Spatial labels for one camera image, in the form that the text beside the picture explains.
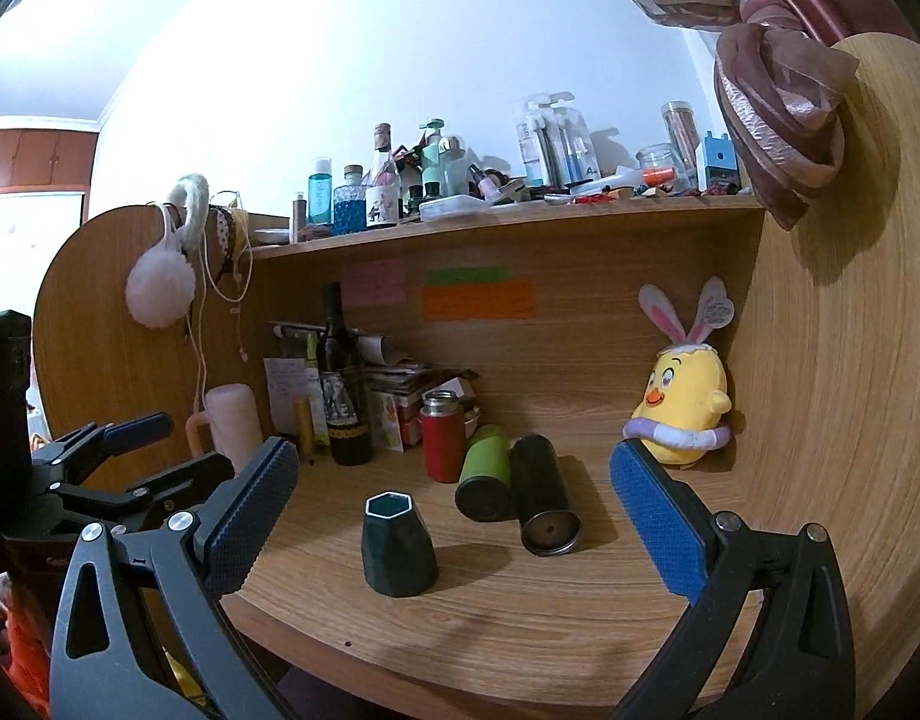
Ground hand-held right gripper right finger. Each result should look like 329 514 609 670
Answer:
608 436 860 720

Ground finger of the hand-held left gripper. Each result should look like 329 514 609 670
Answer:
55 453 237 541
31 412 176 482

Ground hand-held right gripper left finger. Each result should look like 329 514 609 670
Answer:
49 435 303 720

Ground dark green hexagonal cup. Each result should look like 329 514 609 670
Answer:
362 492 440 599

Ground pink mug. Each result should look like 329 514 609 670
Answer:
185 383 265 472

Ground yellow tube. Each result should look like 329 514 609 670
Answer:
293 397 315 464

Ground black tumbler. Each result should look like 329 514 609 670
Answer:
509 434 583 558

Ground white note paper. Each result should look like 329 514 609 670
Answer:
262 357 308 437

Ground yellow chick plush toy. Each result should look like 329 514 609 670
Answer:
622 277 735 470

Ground white fluffy earmuffs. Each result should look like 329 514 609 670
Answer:
125 173 210 330

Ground dark wine bottle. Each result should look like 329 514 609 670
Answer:
314 282 375 467

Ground green tumbler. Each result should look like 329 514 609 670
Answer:
454 424 516 523

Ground stack of papers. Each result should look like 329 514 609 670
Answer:
268 319 482 452

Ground red thermos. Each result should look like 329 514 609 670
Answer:
419 390 469 485

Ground hanging headbands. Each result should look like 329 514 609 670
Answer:
208 193 255 302

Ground orange cloth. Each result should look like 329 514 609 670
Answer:
0 596 59 698

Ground wooden overhead cabinet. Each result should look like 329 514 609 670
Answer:
0 115 101 193

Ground pink sticky note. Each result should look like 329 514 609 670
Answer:
344 258 407 307

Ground wooden desk with shelf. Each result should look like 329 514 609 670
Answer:
32 32 920 720

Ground orange sticky note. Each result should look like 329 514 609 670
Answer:
419 280 538 322

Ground teal plastic bottle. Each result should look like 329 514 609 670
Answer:
307 157 334 227

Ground blue glass bottle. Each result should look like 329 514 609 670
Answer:
331 164 368 236

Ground green sticky note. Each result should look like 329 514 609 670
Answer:
424 265 509 287

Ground clear labelled glass bottle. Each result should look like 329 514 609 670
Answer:
365 123 401 230

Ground blue and white box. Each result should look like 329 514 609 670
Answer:
695 133 741 193

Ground white plastic tray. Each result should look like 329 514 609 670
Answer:
418 194 490 223

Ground small pink bottle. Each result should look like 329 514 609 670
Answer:
469 163 507 204

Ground tall clear canister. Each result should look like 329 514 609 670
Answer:
660 100 702 193

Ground green pump bottle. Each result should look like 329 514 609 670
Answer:
419 118 446 200

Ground packaged toothbrushes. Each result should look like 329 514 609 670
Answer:
513 92 604 189

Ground clear glass jar bottle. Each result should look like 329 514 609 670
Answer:
437 134 469 198

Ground pink curtain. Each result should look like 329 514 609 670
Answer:
565 0 920 233

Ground white cable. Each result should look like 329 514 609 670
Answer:
181 236 210 421

